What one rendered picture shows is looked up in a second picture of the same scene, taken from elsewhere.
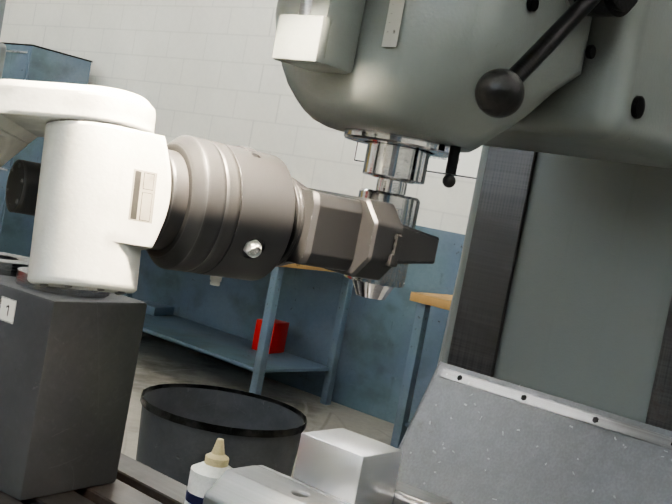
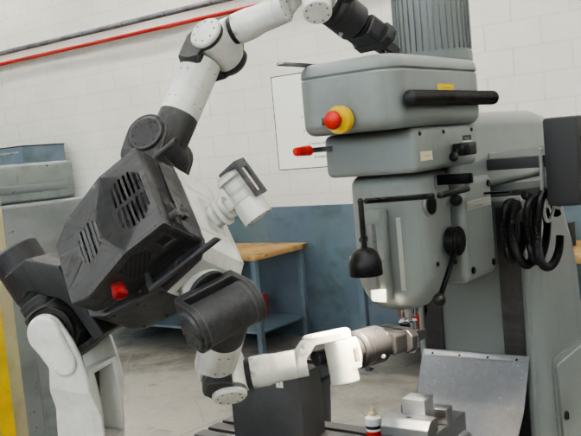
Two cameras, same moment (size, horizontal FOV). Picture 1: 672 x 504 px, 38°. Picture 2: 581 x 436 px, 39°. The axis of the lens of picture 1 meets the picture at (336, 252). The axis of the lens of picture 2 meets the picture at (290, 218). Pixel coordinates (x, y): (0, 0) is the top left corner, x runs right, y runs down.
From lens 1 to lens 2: 1.33 m
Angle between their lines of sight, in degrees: 4
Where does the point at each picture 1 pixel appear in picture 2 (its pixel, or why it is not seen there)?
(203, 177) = (367, 343)
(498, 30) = (431, 277)
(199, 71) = not seen: hidden behind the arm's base
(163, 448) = not seen: hidden behind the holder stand
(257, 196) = (381, 343)
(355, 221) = (405, 336)
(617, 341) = (487, 327)
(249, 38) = not seen: hidden behind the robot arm
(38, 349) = (296, 394)
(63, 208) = (340, 365)
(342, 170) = (272, 179)
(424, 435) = (425, 379)
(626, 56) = (466, 258)
